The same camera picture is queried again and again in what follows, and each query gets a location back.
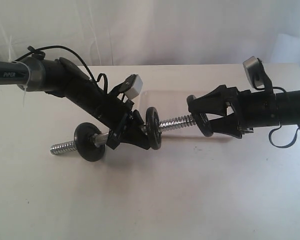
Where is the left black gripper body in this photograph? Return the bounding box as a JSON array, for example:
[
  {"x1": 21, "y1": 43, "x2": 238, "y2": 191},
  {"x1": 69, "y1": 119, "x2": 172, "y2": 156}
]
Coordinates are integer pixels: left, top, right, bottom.
[{"x1": 94, "y1": 94, "x2": 134, "y2": 150}]

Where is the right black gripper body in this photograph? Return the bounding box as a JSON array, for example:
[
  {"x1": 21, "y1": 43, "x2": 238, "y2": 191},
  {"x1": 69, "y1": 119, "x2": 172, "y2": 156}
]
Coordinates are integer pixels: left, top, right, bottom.
[{"x1": 224, "y1": 87, "x2": 280, "y2": 134}]

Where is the black weight plate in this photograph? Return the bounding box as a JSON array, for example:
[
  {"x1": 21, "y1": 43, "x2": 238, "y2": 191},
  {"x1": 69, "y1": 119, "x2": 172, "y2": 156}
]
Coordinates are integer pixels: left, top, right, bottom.
[
  {"x1": 186, "y1": 95, "x2": 214, "y2": 137},
  {"x1": 74, "y1": 122, "x2": 106, "y2": 162},
  {"x1": 145, "y1": 106, "x2": 162, "y2": 150}
]

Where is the chrome threaded dumbbell bar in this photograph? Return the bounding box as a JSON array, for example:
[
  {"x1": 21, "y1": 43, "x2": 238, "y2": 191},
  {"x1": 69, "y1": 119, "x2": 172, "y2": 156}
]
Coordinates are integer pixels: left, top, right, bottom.
[{"x1": 50, "y1": 115, "x2": 196, "y2": 155}]

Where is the left grey black robot arm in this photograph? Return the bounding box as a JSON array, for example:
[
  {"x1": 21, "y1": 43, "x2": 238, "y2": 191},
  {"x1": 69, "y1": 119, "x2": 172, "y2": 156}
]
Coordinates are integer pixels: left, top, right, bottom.
[{"x1": 0, "y1": 57, "x2": 150, "y2": 150}]

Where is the right grey black robot arm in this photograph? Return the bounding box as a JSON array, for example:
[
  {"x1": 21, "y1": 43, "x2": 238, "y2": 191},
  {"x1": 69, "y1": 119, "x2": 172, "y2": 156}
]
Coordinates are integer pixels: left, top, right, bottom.
[{"x1": 186, "y1": 85, "x2": 300, "y2": 139}]

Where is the white plastic tray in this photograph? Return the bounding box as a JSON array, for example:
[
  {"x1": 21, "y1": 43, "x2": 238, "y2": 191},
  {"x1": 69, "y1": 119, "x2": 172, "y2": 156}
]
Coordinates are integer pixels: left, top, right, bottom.
[{"x1": 137, "y1": 90, "x2": 209, "y2": 121}]

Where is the white background curtain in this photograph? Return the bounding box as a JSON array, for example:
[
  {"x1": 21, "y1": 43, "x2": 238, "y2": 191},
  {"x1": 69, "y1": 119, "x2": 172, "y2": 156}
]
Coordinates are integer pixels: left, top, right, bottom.
[{"x1": 0, "y1": 0, "x2": 300, "y2": 66}]

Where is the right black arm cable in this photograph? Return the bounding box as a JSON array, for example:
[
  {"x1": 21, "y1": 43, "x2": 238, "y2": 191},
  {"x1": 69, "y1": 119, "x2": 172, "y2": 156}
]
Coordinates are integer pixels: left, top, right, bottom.
[{"x1": 254, "y1": 57, "x2": 300, "y2": 150}]

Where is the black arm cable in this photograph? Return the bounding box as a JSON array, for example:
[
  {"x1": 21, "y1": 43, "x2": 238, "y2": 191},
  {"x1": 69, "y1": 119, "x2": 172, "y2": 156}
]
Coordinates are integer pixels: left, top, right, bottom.
[
  {"x1": 14, "y1": 44, "x2": 116, "y2": 96},
  {"x1": 254, "y1": 57, "x2": 300, "y2": 150}
]

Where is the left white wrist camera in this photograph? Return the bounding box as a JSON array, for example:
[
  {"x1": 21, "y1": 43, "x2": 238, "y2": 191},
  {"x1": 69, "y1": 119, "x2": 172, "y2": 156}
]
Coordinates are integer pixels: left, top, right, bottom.
[{"x1": 118, "y1": 74, "x2": 143, "y2": 100}]

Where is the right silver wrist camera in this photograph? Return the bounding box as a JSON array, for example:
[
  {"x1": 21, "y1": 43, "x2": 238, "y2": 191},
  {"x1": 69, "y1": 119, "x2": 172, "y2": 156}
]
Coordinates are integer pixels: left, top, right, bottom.
[{"x1": 242, "y1": 56, "x2": 264, "y2": 91}]

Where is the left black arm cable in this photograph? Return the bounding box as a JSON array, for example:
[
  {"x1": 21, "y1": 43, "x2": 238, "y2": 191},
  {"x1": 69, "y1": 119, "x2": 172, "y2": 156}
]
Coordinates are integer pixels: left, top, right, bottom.
[{"x1": 14, "y1": 44, "x2": 116, "y2": 96}]

